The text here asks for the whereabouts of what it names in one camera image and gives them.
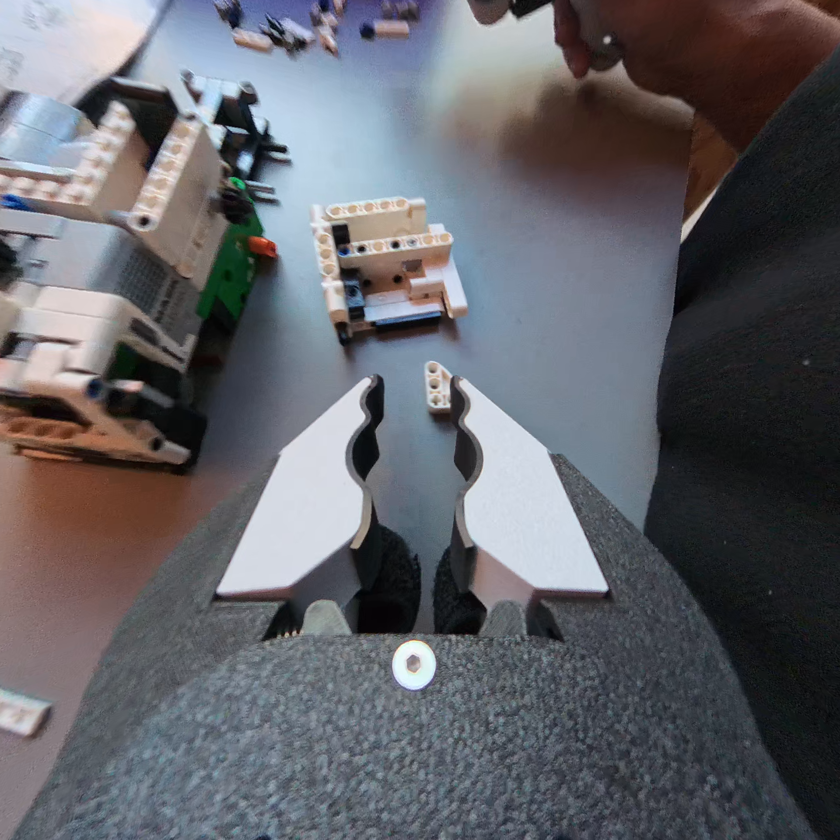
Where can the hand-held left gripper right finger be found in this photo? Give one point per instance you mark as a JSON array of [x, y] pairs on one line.
[[531, 525]]

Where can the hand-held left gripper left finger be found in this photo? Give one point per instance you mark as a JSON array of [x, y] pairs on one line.
[[295, 518]]

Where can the white bent lego beam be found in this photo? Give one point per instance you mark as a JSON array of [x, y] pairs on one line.
[[436, 387]]

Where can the white lego sub-assembly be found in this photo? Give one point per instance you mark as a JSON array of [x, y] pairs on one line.
[[394, 262]]

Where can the person's right forearm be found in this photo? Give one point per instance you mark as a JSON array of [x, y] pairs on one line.
[[754, 65]]

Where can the scattered small lego pieces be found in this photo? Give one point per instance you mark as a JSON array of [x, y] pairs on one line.
[[315, 29]]

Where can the white and green lego truck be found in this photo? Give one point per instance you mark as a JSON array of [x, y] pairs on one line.
[[131, 262]]

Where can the white lego plate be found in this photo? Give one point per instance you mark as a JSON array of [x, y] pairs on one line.
[[23, 712]]

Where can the person's right hand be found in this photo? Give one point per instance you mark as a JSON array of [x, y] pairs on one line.
[[656, 39]]

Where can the open instruction booklet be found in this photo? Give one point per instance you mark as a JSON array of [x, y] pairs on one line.
[[65, 39]]

